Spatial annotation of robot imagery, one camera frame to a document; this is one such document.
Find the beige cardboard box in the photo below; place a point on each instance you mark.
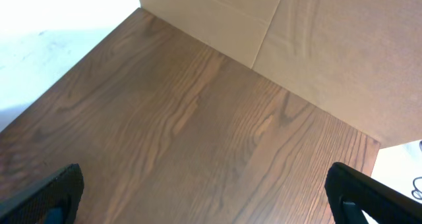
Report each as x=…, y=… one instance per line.
x=359, y=60

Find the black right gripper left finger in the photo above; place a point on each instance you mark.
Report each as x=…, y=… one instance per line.
x=54, y=199

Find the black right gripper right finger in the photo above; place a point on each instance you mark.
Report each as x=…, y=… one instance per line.
x=351, y=194

